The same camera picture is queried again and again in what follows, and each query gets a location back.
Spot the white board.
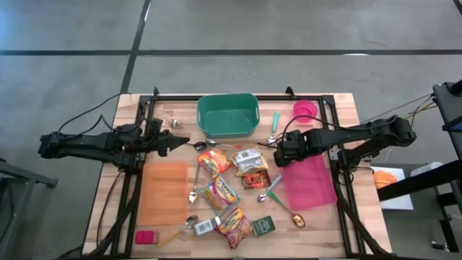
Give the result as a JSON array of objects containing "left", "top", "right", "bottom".
[{"left": 370, "top": 165, "right": 415, "bottom": 211}]

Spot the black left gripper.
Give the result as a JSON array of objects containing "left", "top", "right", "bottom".
[{"left": 146, "top": 118, "right": 191, "bottom": 158}]

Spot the yellow silver ramen packet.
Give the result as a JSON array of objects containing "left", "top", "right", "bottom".
[{"left": 229, "top": 144, "right": 270, "bottom": 177}]

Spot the black spoon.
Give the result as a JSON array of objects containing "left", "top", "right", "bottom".
[{"left": 186, "top": 141, "right": 208, "bottom": 152}]

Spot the grey metal table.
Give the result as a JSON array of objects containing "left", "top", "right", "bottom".
[{"left": 0, "top": 157, "right": 58, "bottom": 260}]

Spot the orange plastic tray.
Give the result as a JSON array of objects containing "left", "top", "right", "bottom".
[{"left": 138, "top": 161, "right": 189, "bottom": 227}]

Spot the green spice tin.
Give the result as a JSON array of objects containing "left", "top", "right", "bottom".
[{"left": 251, "top": 215, "right": 276, "bottom": 238}]

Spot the yellow handled spoon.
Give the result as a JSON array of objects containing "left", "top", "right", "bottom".
[{"left": 156, "top": 214, "right": 199, "bottom": 248}]

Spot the teal handled spoon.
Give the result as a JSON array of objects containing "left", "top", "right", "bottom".
[{"left": 267, "top": 110, "right": 282, "bottom": 144}]

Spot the green plastic bin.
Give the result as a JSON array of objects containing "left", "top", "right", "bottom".
[{"left": 196, "top": 92, "right": 261, "bottom": 140}]

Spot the cables to cart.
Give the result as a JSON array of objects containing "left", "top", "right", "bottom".
[{"left": 360, "top": 92, "right": 436, "bottom": 124}]

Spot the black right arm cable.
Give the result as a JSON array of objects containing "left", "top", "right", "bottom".
[{"left": 256, "top": 114, "right": 362, "bottom": 149}]

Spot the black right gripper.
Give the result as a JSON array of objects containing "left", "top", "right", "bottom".
[{"left": 273, "top": 130, "right": 306, "bottom": 168}]

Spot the gold spoon green handle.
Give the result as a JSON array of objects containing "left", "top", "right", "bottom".
[{"left": 266, "top": 190, "right": 307, "bottom": 230}]

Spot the pink plastic tray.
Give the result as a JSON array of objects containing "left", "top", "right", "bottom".
[{"left": 279, "top": 154, "right": 339, "bottom": 212}]

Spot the white labelled spice jar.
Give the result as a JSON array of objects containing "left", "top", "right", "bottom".
[{"left": 193, "top": 215, "right": 222, "bottom": 237}]

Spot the orange cloth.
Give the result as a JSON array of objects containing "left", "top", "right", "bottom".
[{"left": 372, "top": 170, "right": 398, "bottom": 190}]

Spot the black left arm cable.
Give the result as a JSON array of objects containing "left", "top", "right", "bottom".
[{"left": 57, "top": 92, "right": 152, "bottom": 137}]

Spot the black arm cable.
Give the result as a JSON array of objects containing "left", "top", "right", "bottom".
[
  {"left": 256, "top": 114, "right": 362, "bottom": 149},
  {"left": 57, "top": 92, "right": 152, "bottom": 137}
]

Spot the red ramen packet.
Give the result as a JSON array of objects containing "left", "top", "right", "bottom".
[{"left": 214, "top": 207, "right": 253, "bottom": 250}]

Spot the dark brown seasoning packet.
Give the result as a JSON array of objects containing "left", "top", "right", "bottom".
[{"left": 240, "top": 169, "right": 272, "bottom": 191}]

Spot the orange silver spoon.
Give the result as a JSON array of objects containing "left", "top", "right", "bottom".
[{"left": 205, "top": 139, "right": 243, "bottom": 150}]

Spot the pink red box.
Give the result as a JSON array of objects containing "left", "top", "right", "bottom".
[{"left": 134, "top": 230, "right": 160, "bottom": 246}]

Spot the pink plastic bowl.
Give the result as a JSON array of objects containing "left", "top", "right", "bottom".
[{"left": 292, "top": 99, "right": 319, "bottom": 124}]

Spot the light blue handled spoon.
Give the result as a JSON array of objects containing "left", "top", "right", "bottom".
[{"left": 257, "top": 173, "right": 284, "bottom": 203}]

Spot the plain silver spoon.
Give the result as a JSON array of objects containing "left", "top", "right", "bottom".
[{"left": 188, "top": 164, "right": 201, "bottom": 205}]

